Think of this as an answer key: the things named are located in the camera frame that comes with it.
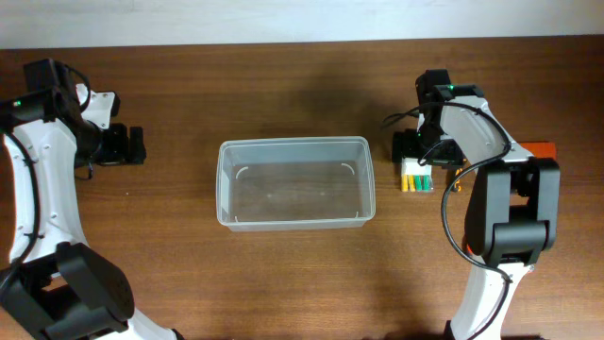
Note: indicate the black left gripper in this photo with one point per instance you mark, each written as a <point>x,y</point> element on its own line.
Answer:
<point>137,145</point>

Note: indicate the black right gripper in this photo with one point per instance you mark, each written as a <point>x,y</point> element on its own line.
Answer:
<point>402,146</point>

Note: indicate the orange black long-nose pliers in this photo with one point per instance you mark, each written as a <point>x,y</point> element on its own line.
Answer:
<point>452,179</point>

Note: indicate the clear plastic storage box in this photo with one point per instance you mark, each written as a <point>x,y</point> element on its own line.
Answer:
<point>304,183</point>

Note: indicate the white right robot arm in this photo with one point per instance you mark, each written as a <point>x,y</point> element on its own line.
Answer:
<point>512,211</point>

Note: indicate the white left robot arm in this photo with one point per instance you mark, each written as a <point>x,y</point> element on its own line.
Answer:
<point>56,286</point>

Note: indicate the orange scraper wooden handle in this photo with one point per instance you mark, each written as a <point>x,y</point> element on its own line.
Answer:
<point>541,149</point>

